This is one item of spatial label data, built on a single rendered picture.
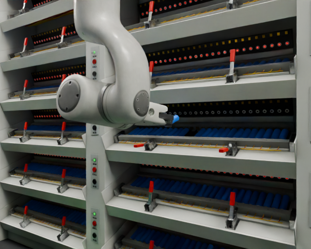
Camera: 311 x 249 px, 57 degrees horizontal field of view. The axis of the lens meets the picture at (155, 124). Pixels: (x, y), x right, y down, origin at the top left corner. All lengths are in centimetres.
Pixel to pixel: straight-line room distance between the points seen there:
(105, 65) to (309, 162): 70
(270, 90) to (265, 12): 19
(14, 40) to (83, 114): 119
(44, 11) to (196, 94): 80
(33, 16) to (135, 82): 99
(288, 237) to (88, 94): 58
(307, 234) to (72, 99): 59
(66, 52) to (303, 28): 83
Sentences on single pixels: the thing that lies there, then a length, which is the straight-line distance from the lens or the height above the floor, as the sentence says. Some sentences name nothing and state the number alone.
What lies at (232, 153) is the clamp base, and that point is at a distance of 80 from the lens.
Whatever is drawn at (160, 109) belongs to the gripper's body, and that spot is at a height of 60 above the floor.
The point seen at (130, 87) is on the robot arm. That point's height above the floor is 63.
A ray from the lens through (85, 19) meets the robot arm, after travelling 57.
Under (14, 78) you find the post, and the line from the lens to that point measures 164.
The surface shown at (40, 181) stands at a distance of 140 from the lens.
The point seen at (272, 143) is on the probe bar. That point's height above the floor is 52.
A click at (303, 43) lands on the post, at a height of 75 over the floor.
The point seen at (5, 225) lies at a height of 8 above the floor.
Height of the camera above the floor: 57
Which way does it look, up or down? level
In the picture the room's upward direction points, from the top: straight up
